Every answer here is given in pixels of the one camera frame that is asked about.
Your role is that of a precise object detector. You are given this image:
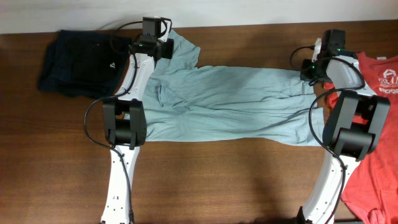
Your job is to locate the light teal t-shirt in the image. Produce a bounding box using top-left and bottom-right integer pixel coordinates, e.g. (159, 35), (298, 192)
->
(143, 32), (324, 146)

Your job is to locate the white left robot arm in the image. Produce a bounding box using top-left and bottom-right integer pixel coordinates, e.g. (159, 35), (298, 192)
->
(100, 16), (174, 224)

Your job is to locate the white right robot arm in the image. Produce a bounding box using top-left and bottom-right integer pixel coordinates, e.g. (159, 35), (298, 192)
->
(295, 29), (391, 224)

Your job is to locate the folded dark navy garment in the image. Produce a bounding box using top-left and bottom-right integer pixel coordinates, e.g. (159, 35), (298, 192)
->
(38, 30), (131, 99)

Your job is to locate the red printed t-shirt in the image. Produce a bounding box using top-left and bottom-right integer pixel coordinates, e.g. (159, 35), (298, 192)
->
(341, 52), (397, 224)

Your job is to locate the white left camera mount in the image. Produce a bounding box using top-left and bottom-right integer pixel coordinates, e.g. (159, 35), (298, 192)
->
(154, 16), (172, 42)

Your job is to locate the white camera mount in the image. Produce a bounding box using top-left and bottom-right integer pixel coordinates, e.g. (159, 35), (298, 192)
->
(154, 16), (172, 42)
(312, 38), (322, 62)

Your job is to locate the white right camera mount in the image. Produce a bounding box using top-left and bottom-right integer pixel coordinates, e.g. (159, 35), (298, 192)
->
(312, 38), (322, 62)

